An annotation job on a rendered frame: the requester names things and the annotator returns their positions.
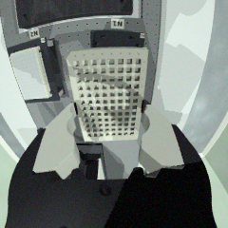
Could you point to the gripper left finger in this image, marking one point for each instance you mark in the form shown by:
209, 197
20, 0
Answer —
51, 156

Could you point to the white label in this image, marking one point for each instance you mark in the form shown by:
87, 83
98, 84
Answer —
34, 33
117, 23

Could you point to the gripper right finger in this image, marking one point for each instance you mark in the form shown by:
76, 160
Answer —
166, 154

